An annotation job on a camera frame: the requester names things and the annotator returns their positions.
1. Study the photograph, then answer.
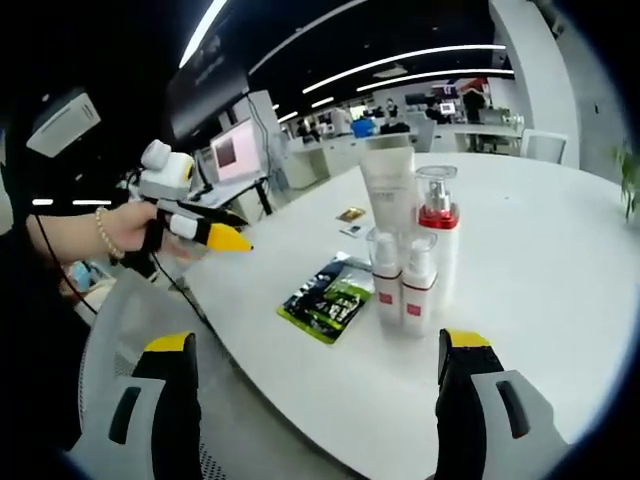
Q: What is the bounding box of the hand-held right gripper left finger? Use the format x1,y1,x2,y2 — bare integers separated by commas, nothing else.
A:
82,330,204,480

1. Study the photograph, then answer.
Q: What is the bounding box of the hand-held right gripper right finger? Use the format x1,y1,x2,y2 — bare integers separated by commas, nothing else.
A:
434,328,571,480

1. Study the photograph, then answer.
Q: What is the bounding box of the small white skincare bottle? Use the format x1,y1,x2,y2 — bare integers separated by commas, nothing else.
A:
366,225,404,330
401,233,441,340

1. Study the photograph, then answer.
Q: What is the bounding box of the green skincare mask packet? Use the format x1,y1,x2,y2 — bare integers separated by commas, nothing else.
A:
277,254,377,347

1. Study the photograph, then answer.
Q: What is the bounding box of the tall skincare bottle red collar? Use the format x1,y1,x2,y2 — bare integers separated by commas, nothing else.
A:
415,165,462,327

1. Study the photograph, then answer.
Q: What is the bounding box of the white skincare tube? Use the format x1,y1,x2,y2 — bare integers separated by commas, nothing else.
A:
359,145,422,237

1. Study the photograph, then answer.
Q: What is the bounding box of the person's left hand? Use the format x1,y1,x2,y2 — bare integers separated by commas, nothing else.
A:
117,202,164,259

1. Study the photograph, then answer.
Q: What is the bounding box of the standing desk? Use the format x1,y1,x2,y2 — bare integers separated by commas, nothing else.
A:
189,173,277,217

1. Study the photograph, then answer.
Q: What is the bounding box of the computer monitor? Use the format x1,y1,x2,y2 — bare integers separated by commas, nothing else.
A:
209,118,264,184

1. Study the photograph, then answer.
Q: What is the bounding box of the grey mesh office chair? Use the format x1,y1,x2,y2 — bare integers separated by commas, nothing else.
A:
78,272,229,480

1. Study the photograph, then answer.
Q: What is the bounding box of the hanging black screen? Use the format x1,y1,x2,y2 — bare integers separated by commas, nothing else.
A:
167,34,251,142

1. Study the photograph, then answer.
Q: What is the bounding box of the ceiling air conditioner unit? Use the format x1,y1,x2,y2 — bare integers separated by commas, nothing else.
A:
26,89,104,154

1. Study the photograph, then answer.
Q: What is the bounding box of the person's black shirt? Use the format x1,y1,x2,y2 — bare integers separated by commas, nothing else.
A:
0,124,101,451

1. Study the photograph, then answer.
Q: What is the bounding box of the white chair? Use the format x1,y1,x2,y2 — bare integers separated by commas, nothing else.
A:
409,117,437,152
519,128,569,165

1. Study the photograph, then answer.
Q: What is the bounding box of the potted green plant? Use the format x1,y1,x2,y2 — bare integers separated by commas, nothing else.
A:
612,142,640,222

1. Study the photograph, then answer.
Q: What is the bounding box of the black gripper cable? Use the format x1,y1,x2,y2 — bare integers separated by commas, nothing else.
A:
29,214,212,322

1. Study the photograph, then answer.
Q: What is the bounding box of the bead bracelet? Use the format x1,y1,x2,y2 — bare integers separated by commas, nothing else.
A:
94,206,126,261

